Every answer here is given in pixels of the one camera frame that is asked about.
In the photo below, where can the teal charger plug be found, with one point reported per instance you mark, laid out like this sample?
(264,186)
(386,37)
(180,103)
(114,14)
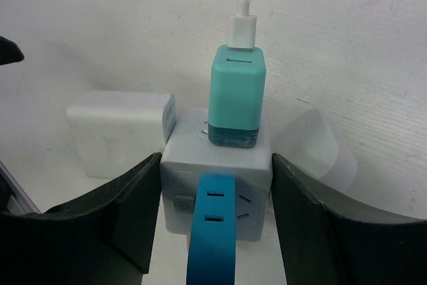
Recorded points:
(236,97)

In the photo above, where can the aluminium front rail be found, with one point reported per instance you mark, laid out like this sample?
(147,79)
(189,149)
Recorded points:
(14,199)

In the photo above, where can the blue plug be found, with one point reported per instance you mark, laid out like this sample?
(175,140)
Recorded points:
(212,244)

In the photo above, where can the white cube socket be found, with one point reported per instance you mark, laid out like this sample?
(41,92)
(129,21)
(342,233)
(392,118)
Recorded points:
(191,166)

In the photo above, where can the white charger plug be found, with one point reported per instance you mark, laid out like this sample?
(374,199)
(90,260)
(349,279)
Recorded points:
(115,130)

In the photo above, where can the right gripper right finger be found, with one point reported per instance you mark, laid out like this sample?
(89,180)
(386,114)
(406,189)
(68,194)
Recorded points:
(327,237)

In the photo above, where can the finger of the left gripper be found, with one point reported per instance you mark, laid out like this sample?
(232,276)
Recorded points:
(9,52)

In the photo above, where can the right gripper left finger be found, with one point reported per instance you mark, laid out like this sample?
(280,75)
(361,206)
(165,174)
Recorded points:
(102,237)

